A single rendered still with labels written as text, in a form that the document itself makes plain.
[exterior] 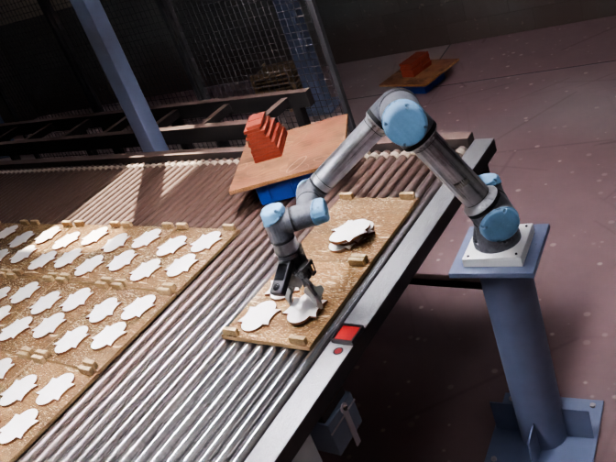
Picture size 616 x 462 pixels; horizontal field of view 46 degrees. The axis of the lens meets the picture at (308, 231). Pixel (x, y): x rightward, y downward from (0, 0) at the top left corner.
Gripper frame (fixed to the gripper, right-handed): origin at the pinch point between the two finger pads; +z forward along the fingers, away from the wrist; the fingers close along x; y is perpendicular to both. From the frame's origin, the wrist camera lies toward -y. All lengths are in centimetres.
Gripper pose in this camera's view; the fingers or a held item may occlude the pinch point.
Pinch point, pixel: (304, 307)
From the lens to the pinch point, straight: 230.3
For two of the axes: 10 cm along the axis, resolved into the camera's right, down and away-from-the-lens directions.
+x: -8.1, -0.1, 5.9
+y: 5.0, -5.5, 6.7
